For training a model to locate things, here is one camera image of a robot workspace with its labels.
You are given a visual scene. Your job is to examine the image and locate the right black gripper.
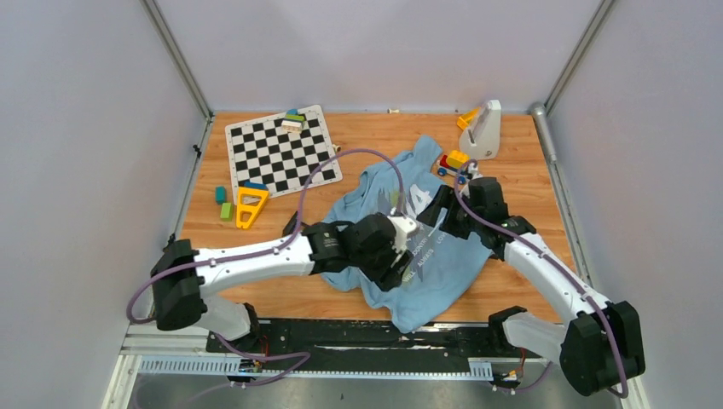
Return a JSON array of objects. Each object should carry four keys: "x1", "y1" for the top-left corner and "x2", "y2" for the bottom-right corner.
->
[{"x1": 417, "y1": 185, "x2": 483, "y2": 240}]

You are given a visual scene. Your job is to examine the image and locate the light blue printed t-shirt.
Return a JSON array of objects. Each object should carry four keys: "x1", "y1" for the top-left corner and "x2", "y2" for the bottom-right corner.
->
[{"x1": 321, "y1": 135, "x2": 492, "y2": 333}]

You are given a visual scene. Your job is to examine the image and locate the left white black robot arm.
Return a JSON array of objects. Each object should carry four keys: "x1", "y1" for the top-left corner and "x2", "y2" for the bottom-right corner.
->
[{"x1": 151, "y1": 213, "x2": 419, "y2": 352}]

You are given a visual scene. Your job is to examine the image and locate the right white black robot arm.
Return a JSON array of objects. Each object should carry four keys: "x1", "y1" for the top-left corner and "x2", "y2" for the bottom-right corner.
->
[{"x1": 416, "y1": 176, "x2": 646, "y2": 396}]

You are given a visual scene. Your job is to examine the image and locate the colourful toy block train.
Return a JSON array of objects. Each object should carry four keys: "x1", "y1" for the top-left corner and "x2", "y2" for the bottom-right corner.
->
[{"x1": 437, "y1": 150, "x2": 478, "y2": 185}]

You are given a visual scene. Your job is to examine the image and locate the white wedge stand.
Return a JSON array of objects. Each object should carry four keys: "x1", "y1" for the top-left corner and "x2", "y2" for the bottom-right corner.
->
[{"x1": 459, "y1": 100, "x2": 501, "y2": 160}]

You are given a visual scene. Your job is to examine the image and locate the orange plastic piece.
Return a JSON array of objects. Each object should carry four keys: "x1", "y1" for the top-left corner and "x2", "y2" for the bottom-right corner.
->
[{"x1": 456, "y1": 107, "x2": 481, "y2": 130}]

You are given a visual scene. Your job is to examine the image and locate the yellow triangle toy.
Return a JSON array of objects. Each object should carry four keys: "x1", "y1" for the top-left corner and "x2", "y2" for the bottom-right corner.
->
[{"x1": 235, "y1": 187, "x2": 270, "y2": 230}]

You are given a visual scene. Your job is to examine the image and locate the blue toy block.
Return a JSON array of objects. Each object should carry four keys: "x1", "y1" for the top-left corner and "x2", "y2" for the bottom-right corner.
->
[{"x1": 242, "y1": 181, "x2": 268, "y2": 191}]

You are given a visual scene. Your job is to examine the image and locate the green toy block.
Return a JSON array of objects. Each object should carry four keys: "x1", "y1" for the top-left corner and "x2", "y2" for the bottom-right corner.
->
[{"x1": 220, "y1": 202, "x2": 234, "y2": 222}]

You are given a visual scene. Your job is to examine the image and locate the stacked toy blocks on checkerboard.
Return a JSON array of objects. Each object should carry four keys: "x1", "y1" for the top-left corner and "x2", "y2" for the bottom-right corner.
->
[{"x1": 281, "y1": 109, "x2": 306, "y2": 134}]

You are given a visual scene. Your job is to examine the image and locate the black white checkerboard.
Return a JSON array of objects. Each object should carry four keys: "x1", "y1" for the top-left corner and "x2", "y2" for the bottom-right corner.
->
[{"x1": 225, "y1": 105, "x2": 337, "y2": 199}]

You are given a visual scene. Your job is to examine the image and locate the teal toy block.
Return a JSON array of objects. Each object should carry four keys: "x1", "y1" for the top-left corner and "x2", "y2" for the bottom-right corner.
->
[{"x1": 214, "y1": 186, "x2": 227, "y2": 205}]

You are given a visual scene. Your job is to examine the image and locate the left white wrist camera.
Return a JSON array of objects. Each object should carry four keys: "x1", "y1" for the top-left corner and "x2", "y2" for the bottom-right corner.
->
[{"x1": 388, "y1": 216, "x2": 419, "y2": 253}]

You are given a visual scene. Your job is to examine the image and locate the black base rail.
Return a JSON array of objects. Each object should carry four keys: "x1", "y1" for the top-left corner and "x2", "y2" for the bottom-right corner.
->
[{"x1": 232, "y1": 318, "x2": 539, "y2": 376}]

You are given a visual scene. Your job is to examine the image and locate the left black square frame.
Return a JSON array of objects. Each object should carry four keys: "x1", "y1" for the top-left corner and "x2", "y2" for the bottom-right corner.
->
[{"x1": 282, "y1": 210, "x2": 309, "y2": 237}]

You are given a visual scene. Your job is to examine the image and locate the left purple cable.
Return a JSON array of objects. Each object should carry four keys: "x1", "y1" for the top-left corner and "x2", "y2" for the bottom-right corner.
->
[{"x1": 124, "y1": 148, "x2": 407, "y2": 390}]

